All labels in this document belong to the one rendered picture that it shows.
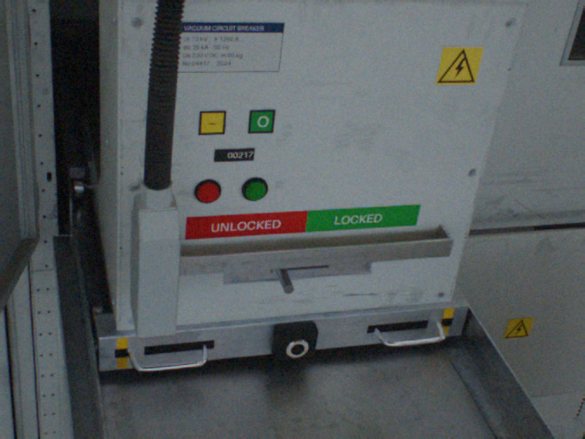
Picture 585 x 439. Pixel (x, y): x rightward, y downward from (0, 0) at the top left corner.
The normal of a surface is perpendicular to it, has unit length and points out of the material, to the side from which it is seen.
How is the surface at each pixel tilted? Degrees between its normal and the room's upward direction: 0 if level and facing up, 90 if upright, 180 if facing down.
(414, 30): 90
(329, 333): 90
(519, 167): 90
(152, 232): 61
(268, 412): 0
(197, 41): 90
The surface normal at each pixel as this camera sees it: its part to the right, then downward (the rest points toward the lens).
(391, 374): 0.11, -0.82
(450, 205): 0.26, 0.56
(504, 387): -0.96, 0.06
